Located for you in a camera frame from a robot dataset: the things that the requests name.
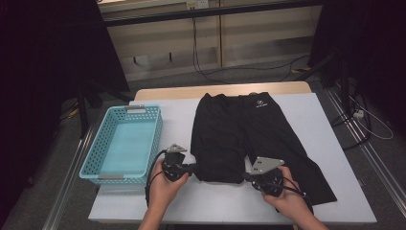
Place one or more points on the yellow floor tape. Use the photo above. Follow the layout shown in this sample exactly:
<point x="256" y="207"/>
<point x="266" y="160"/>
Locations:
<point x="73" y="113"/>
<point x="302" y="69"/>

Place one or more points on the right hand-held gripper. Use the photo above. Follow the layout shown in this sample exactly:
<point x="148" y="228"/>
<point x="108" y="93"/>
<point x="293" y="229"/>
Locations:
<point x="265" y="164"/>

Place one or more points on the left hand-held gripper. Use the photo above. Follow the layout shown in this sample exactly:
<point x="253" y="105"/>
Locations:
<point x="175" y="159"/>

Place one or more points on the wide black curtain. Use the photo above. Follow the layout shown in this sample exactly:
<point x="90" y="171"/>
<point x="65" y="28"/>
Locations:
<point x="38" y="64"/>

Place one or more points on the aluminium floor rail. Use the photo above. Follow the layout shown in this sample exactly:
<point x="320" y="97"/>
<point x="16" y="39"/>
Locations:
<point x="373" y="156"/>
<point x="68" y="182"/>

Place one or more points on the person's left hand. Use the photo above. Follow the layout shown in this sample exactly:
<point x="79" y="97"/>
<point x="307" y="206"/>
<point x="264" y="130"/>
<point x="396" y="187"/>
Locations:
<point x="162" y="191"/>

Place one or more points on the round table grommet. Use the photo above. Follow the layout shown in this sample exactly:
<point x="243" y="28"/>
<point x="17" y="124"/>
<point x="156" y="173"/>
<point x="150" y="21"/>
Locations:
<point x="253" y="93"/>

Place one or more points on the narrow black curtain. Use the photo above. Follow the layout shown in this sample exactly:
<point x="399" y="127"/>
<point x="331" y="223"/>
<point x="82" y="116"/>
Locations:
<point x="376" y="48"/>

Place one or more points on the light wooden table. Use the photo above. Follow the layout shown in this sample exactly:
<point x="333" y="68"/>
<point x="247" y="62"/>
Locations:
<point x="166" y="92"/>

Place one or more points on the turquoise plastic basket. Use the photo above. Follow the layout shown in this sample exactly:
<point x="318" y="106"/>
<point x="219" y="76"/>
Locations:
<point x="95" y="150"/>

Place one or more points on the black tripod stand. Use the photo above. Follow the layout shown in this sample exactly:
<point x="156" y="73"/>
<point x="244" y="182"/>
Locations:
<point x="344" y="83"/>
<point x="83" y="118"/>

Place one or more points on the white table cover board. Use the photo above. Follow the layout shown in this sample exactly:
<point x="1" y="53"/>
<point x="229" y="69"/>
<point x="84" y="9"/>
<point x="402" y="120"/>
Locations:
<point x="223" y="201"/>

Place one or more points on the white power plug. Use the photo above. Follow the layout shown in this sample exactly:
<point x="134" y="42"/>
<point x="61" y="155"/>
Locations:
<point x="359" y="114"/>

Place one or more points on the black horizontal bar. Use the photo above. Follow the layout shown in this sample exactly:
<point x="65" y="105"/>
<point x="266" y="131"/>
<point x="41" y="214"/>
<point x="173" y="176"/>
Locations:
<point x="204" y="12"/>

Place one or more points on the beige cabinet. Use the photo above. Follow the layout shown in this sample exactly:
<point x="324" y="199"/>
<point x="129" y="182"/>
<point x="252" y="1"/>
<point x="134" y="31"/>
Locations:
<point x="255" y="32"/>

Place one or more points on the white wall socket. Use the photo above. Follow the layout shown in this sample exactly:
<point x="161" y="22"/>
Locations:
<point x="197" y="4"/>

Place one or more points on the black pants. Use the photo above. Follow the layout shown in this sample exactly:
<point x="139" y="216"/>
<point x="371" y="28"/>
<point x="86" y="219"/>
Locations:
<point x="230" y="127"/>

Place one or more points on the person's right hand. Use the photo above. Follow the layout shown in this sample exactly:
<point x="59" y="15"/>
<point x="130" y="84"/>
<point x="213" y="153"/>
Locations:
<point x="290" y="202"/>

